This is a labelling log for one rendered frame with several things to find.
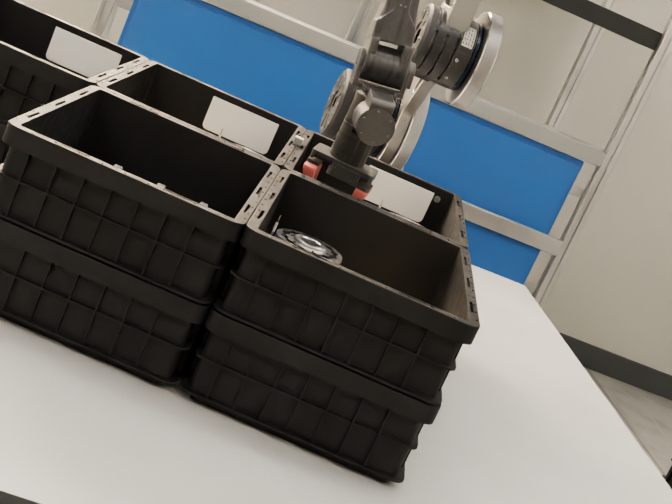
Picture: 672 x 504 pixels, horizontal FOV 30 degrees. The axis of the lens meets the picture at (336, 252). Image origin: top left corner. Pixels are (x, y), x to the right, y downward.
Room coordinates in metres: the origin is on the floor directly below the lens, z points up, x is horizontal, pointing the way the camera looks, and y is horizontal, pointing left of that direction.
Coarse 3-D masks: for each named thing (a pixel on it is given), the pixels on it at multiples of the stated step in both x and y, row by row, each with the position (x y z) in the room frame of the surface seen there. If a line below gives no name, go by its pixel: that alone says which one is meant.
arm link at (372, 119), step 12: (360, 48) 1.89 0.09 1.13; (360, 60) 1.86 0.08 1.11; (408, 72) 1.88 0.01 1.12; (360, 84) 1.86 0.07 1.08; (372, 84) 1.88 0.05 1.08; (408, 84) 1.88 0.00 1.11; (372, 96) 1.80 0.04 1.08; (384, 96) 1.82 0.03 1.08; (396, 96) 1.85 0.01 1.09; (360, 108) 1.82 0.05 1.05; (372, 108) 1.79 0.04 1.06; (384, 108) 1.79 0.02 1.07; (360, 120) 1.79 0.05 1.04; (372, 120) 1.79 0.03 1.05; (384, 120) 1.80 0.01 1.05; (360, 132) 1.79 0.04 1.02; (372, 132) 1.79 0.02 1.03; (384, 132) 1.80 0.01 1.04; (372, 144) 1.80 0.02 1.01
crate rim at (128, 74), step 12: (132, 72) 2.01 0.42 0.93; (180, 72) 2.19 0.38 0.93; (96, 84) 1.80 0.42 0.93; (108, 84) 1.83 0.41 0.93; (204, 84) 2.18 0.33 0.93; (228, 96) 2.18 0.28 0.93; (252, 108) 2.18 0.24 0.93; (180, 120) 1.80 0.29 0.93; (288, 120) 2.19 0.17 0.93; (204, 132) 1.80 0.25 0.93; (300, 132) 2.13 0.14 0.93; (288, 144) 1.98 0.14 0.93; (288, 156) 1.89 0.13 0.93
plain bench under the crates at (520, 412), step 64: (0, 320) 1.40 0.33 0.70; (512, 320) 2.46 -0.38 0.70; (0, 384) 1.24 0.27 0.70; (64, 384) 1.31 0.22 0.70; (128, 384) 1.38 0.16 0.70; (448, 384) 1.89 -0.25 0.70; (512, 384) 2.04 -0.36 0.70; (576, 384) 2.21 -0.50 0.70; (0, 448) 1.11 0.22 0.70; (64, 448) 1.17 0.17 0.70; (128, 448) 1.23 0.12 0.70; (192, 448) 1.29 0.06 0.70; (256, 448) 1.36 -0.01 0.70; (448, 448) 1.63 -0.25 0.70; (512, 448) 1.74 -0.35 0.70; (576, 448) 1.86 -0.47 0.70; (640, 448) 2.00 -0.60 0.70
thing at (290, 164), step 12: (312, 132) 2.18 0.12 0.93; (300, 156) 1.93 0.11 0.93; (288, 168) 1.81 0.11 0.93; (396, 168) 2.19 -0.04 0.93; (420, 180) 2.19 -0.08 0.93; (444, 192) 2.19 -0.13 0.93; (456, 204) 2.11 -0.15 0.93; (396, 216) 1.81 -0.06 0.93; (456, 216) 2.01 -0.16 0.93; (456, 228) 1.94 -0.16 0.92
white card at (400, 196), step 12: (384, 180) 2.19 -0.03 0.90; (396, 180) 2.19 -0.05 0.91; (372, 192) 2.19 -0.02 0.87; (384, 192) 2.19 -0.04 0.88; (396, 192) 2.19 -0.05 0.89; (408, 192) 2.19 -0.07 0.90; (420, 192) 2.19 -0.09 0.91; (432, 192) 2.19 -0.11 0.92; (384, 204) 2.19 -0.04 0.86; (396, 204) 2.19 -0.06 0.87; (408, 204) 2.19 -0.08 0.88; (420, 204) 2.19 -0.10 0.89; (408, 216) 2.19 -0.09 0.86; (420, 216) 2.19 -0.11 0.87
